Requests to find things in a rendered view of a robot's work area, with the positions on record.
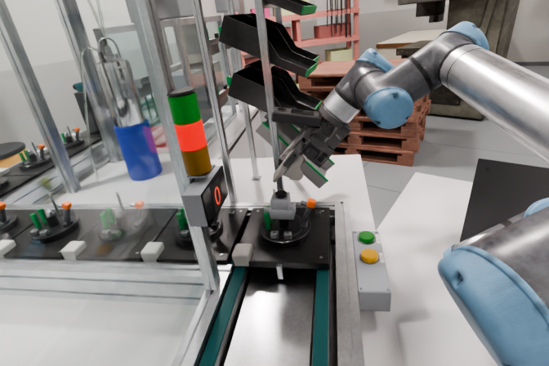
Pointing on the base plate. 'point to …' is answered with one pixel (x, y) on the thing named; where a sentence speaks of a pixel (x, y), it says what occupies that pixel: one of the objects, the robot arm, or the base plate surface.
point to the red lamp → (191, 136)
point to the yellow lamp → (197, 161)
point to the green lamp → (185, 109)
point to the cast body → (281, 206)
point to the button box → (372, 276)
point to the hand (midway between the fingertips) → (276, 168)
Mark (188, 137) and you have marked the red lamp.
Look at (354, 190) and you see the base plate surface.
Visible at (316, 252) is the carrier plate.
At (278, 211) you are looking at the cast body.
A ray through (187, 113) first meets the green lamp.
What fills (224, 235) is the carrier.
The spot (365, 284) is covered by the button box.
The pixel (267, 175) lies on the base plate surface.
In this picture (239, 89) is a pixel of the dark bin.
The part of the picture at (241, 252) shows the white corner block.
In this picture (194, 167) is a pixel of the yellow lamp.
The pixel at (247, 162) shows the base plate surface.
